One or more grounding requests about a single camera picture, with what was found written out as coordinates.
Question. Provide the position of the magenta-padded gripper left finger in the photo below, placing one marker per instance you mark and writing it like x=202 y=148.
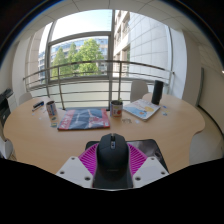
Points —
x=71 y=170

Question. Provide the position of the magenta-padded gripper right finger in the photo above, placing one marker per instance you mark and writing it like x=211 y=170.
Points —
x=150 y=170

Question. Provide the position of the black computer mouse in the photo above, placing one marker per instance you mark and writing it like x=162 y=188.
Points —
x=112 y=160

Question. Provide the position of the black printed mouse pad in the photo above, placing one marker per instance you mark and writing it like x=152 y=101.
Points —
x=150 y=149

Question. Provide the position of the small green-blue card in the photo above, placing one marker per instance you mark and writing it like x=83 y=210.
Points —
x=54 y=125

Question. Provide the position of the red magazine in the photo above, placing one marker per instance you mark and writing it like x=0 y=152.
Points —
x=85 y=119

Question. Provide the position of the light blue book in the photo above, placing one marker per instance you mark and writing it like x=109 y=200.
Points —
x=141 y=109

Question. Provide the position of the white can with red print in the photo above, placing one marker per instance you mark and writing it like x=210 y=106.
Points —
x=51 y=110

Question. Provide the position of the white chair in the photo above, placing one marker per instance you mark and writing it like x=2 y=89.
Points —
x=6 y=148
x=25 y=98
x=138 y=90

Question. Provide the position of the small can with plant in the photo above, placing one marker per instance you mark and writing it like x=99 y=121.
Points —
x=116 y=109

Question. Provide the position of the black cylinder speaker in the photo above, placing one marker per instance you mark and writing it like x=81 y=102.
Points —
x=157 y=92

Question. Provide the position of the metal railing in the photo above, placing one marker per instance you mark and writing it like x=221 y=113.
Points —
x=100 y=61

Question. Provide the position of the green tree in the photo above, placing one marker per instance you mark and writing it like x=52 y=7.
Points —
x=85 y=55

